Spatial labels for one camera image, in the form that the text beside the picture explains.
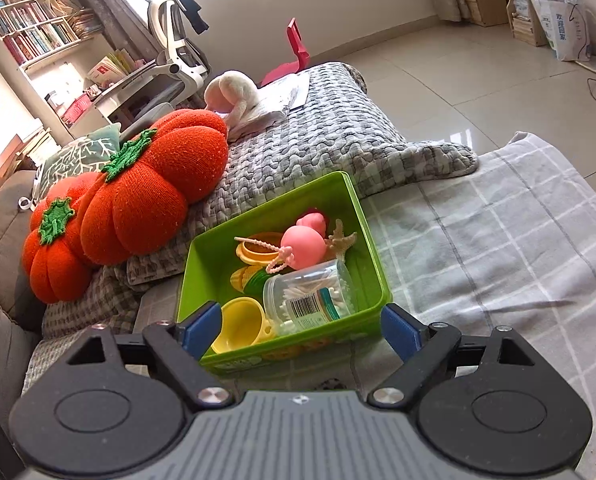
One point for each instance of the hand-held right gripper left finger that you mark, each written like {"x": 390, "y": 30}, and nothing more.
{"x": 203, "y": 327}

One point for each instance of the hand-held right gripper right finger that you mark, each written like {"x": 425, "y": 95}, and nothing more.
{"x": 400, "y": 334}

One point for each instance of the yellow toy pot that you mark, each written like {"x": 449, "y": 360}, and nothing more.
{"x": 243, "y": 320}

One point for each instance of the yellow toy corn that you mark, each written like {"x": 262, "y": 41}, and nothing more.
{"x": 243, "y": 277}

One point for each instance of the green plastic box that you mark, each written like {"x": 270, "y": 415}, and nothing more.
{"x": 213, "y": 260}

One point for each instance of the orange toy cup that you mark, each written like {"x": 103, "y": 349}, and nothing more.
{"x": 250, "y": 256}

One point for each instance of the clear cotton swab jar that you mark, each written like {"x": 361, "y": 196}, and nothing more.
{"x": 308, "y": 300}

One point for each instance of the beige starfish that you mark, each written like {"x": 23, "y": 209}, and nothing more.
{"x": 340, "y": 240}

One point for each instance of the grey grid bed sheet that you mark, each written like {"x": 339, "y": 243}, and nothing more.
{"x": 477, "y": 260}

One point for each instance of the grey checkered blanket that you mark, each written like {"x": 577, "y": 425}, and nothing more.
{"x": 78, "y": 315}

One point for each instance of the large orange pumpkin cushion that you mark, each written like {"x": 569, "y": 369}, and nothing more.
{"x": 158, "y": 195}

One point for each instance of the small orange pumpkin cushion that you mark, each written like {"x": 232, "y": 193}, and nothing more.
{"x": 48, "y": 260}

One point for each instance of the grey sofa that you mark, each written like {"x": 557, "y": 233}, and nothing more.
{"x": 3, "y": 300}

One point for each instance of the grey quilted blanket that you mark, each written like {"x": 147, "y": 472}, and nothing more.
{"x": 303, "y": 150}

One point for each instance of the teal patterned cushion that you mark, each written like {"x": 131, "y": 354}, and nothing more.
{"x": 88, "y": 155}

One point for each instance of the white fabric loop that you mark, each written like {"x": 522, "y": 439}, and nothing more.
{"x": 24, "y": 204}

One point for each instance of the white and pink plush toy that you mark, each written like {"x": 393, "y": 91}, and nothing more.
{"x": 228, "y": 95}

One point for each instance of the white papers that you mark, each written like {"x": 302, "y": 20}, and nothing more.
{"x": 288, "y": 92}

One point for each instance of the white office chair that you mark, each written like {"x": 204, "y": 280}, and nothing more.
{"x": 173, "y": 50}

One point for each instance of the red chair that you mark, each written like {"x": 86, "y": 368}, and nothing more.
{"x": 298, "y": 47}

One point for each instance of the dark garment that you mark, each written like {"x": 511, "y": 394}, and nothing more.
{"x": 195, "y": 12}

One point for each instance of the grey curtain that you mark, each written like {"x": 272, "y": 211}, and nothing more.
{"x": 113, "y": 0}

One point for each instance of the white bookshelf with books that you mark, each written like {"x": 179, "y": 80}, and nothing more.
{"x": 28, "y": 35}

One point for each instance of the white paper bag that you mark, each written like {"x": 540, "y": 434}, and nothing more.
{"x": 565, "y": 25}

